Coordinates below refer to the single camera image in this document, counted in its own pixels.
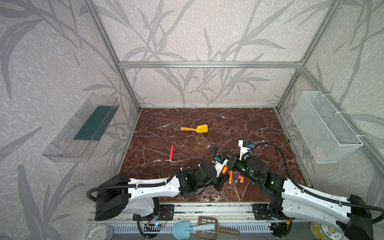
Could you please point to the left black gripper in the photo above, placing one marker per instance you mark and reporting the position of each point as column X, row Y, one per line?
column 220, row 175

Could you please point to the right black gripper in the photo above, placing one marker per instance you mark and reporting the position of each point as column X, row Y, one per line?
column 232, row 165

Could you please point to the orange highlighter pen group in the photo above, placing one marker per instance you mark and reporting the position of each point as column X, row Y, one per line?
column 230, row 177

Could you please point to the pink highlighter pen group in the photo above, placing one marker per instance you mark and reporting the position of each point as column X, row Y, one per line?
column 171, row 153

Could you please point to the purple highlighter pen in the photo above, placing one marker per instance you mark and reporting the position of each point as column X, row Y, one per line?
column 236, row 176

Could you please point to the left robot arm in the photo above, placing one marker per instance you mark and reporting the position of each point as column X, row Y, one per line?
column 140, row 197

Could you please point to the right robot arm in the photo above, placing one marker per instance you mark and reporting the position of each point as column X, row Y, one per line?
column 289, row 199

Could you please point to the brown toy spatula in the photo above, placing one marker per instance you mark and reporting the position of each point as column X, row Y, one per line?
column 212, row 235

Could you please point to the yellow toy shovel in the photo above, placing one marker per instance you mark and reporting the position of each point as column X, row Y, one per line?
column 199, row 129

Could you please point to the light blue toy shovel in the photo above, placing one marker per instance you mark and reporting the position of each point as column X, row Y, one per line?
column 182, row 230

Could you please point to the yellow green tape roll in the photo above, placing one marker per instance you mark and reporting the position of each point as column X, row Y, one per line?
column 322, row 232

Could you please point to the clear round lid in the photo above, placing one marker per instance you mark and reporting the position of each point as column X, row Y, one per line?
column 100, row 232

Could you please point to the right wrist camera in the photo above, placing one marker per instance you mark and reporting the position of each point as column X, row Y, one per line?
column 245, row 147

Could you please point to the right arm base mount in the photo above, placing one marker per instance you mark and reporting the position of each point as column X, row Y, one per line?
column 262, row 213

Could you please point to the aluminium front rail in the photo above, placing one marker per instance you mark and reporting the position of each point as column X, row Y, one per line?
column 241, row 212

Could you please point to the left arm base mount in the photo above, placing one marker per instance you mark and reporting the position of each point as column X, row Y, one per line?
column 164, row 213

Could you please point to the white wire mesh basket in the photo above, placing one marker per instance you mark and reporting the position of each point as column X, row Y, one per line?
column 326, row 132

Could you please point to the clear plastic wall bin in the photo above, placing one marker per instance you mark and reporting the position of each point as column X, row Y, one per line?
column 78, row 139

